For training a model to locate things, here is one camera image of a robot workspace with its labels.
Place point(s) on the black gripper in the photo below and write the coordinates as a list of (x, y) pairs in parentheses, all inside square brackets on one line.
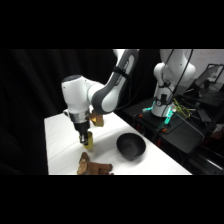
[(81, 127)]

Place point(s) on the yellow plastic cup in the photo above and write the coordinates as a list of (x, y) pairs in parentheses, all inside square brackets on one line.
[(90, 141)]

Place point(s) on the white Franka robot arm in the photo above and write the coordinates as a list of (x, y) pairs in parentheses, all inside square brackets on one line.
[(78, 93)]

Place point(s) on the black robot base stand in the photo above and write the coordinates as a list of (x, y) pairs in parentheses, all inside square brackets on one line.
[(181, 133)]

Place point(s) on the black bowl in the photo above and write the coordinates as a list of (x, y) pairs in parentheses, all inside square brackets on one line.
[(130, 145)]

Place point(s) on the brown plush monkey toy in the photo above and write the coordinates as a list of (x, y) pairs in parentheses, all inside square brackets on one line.
[(91, 166)]

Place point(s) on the small orange stand clamp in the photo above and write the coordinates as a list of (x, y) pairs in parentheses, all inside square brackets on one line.
[(139, 115), (163, 130)]

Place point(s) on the black curtain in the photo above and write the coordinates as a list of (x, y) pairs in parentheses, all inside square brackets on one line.
[(30, 86)]

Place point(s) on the dark laptop screen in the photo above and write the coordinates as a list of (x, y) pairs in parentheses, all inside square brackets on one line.
[(208, 76)]

